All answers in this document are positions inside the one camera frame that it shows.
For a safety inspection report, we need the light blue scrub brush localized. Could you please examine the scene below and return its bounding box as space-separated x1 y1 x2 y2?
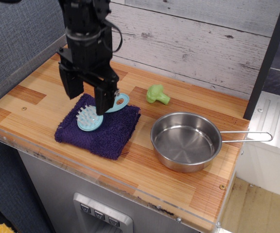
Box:
76 93 130 132

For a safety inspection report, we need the stainless steel pan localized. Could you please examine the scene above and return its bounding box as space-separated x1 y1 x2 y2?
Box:
150 111 274 174

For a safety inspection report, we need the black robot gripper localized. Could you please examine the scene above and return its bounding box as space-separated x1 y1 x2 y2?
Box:
58 31 119 116

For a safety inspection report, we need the purple folded towel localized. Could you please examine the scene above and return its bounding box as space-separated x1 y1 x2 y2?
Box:
54 94 140 160

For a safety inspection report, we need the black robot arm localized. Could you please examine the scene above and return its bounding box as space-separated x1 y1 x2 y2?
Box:
58 0 119 115

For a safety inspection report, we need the clear acrylic table edge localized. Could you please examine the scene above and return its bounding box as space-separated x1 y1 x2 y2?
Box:
0 121 225 233

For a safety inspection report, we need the yellow object bottom left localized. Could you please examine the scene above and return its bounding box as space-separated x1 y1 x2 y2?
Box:
0 224 14 233

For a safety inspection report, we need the silver dispenser control panel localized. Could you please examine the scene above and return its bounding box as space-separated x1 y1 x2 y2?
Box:
73 192 134 233

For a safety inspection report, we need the green toy broccoli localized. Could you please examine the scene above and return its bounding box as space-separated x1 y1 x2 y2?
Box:
146 84 170 105

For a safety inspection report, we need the black right upright post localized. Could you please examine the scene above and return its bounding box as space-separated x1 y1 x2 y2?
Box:
243 14 280 120

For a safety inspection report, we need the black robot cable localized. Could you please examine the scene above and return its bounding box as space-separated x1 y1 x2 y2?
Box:
102 19 123 53

